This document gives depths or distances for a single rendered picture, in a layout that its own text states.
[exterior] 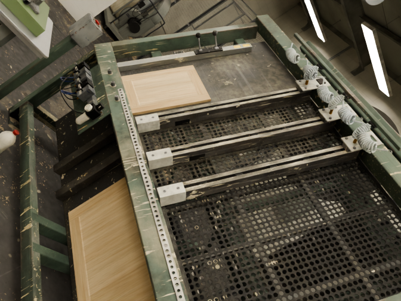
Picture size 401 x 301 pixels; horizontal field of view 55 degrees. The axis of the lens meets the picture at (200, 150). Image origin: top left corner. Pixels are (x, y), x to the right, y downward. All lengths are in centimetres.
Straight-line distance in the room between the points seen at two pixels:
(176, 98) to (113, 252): 97
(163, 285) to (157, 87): 130
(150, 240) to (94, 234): 61
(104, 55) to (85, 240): 122
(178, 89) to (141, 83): 24
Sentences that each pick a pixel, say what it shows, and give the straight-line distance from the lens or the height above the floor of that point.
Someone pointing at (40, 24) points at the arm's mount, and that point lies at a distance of 222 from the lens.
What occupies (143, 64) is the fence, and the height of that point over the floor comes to 104.
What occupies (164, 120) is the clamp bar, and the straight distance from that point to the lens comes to 217.
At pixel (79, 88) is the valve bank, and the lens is 235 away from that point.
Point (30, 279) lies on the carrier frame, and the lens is 213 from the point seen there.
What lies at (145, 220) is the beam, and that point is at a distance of 176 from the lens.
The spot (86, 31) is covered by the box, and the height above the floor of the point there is 86.
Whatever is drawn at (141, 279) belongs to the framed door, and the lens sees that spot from 196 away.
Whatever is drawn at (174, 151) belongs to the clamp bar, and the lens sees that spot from 200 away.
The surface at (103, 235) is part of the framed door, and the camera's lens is 220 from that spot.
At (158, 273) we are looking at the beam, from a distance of 163.
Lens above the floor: 148
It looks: 9 degrees down
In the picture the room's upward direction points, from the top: 58 degrees clockwise
